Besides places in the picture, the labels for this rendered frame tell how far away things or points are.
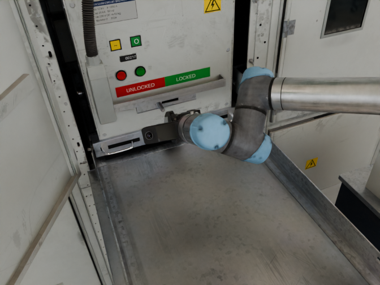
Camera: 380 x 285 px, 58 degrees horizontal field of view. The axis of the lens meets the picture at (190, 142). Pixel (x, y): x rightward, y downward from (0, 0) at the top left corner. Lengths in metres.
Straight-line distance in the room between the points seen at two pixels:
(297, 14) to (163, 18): 0.42
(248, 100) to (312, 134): 0.78
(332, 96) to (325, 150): 0.92
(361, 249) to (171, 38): 0.77
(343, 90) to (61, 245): 1.09
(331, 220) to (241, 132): 0.39
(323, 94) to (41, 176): 0.76
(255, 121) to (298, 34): 0.52
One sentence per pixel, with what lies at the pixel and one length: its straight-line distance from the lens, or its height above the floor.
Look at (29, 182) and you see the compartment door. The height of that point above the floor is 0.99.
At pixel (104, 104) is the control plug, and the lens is 0.99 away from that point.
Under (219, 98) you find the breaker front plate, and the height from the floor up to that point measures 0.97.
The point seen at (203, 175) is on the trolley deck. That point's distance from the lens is 1.12.
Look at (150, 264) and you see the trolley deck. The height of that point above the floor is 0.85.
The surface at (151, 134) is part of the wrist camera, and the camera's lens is 0.90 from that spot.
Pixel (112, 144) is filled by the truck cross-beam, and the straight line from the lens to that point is 1.20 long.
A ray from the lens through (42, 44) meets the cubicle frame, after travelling 0.98.
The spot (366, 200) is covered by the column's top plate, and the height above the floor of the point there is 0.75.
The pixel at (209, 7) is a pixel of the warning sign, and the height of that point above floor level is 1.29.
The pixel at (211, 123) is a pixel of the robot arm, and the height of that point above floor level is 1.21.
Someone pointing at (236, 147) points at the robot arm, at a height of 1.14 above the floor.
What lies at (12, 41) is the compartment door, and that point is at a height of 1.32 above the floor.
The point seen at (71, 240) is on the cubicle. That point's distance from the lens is 1.40.
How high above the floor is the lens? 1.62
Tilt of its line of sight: 38 degrees down
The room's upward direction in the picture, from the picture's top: 3 degrees counter-clockwise
